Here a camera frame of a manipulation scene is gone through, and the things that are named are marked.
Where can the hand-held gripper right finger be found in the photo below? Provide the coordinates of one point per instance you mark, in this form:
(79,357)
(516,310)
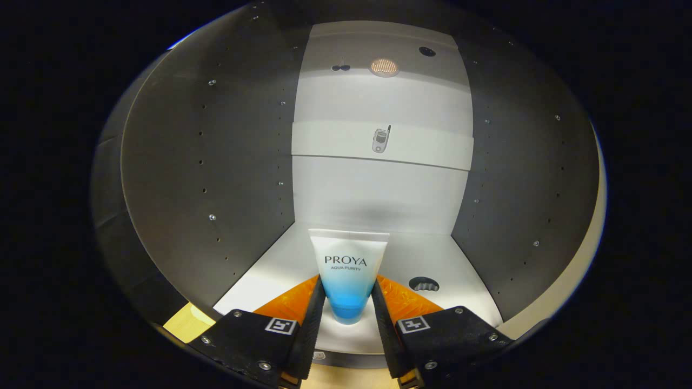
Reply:
(384,335)

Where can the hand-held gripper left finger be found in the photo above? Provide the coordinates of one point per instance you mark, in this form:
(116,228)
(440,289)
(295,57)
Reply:
(311,335)

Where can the white blue cosmetic tube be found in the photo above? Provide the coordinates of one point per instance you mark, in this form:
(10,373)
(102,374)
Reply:
(348,248)

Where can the dark grey cabinet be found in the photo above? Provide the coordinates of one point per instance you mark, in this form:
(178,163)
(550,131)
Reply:
(205,162)

